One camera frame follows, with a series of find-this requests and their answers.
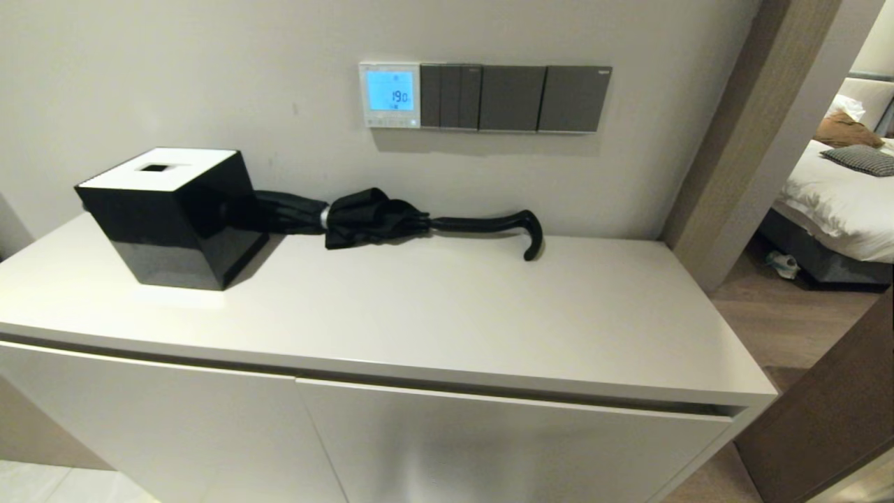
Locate white wall thermostat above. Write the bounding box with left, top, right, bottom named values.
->
left=358, top=61, right=422, bottom=129

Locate white sideboard cabinet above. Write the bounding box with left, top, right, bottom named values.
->
left=0, top=213, right=778, bottom=503

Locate wide white cabinet door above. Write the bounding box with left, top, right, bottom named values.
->
left=295, top=378, right=734, bottom=503

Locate black tissue box white top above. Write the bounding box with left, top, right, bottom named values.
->
left=75, top=147, right=270, bottom=291

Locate white slipper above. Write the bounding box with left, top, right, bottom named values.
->
left=765, top=250, right=801, bottom=280

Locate dark grey bed base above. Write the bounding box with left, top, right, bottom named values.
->
left=758, top=207, right=894, bottom=291

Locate bed with white sheets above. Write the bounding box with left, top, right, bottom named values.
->
left=772, top=136, right=894, bottom=265

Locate brown cushion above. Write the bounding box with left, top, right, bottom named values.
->
left=814, top=112, right=886, bottom=150

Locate white pillow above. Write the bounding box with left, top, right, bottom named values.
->
left=826, top=93, right=867, bottom=123

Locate dark brown wooden door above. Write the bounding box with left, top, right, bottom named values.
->
left=733, top=290, right=894, bottom=503

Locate black white checkered cushion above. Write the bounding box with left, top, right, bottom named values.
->
left=820, top=144, right=894, bottom=177

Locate black folded umbrella curved handle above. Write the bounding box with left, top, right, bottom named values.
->
left=241, top=187, right=544, bottom=262

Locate grey triple rocker wall switch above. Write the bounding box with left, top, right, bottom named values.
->
left=420, top=64, right=483, bottom=132

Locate grey plain wall switch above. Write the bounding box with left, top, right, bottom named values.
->
left=479, top=65, right=547, bottom=133

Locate grey wall switch with logo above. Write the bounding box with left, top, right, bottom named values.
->
left=537, top=65, right=613, bottom=134

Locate light wooden door frame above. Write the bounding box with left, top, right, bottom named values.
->
left=662, top=0, right=886, bottom=294

